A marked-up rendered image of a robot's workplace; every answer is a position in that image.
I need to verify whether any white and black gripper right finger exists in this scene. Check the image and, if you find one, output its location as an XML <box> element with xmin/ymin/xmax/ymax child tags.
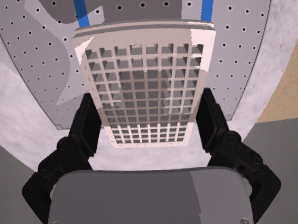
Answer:
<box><xmin>196</xmin><ymin>88</ymin><xmax>281</xmax><ymax>224</ymax></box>

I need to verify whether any blue tape outline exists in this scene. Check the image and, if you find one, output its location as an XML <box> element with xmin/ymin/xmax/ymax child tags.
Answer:
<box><xmin>73</xmin><ymin>0</ymin><xmax>213</xmax><ymax>27</ymax></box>

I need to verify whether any white well plate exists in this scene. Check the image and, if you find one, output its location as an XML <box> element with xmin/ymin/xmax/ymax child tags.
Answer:
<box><xmin>72</xmin><ymin>19</ymin><xmax>216</xmax><ymax>148</ymax></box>

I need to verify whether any grey perforated base plate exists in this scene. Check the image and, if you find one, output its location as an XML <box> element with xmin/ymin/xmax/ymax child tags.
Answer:
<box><xmin>0</xmin><ymin>0</ymin><xmax>273</xmax><ymax>130</ymax></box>

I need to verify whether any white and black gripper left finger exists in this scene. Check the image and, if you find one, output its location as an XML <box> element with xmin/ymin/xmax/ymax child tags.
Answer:
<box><xmin>22</xmin><ymin>93</ymin><xmax>102</xmax><ymax>224</ymax></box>

